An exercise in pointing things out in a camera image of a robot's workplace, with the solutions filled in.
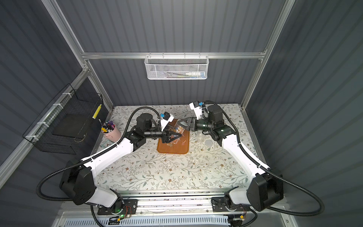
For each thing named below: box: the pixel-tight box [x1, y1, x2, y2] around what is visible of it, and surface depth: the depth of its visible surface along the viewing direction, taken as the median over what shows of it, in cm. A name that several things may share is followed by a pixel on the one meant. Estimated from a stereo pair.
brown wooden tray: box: [157, 118, 190, 155], surface depth 96 cm
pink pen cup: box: [101, 120, 122, 143], surface depth 94 cm
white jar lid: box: [204, 139, 214, 148], surface depth 100 cm
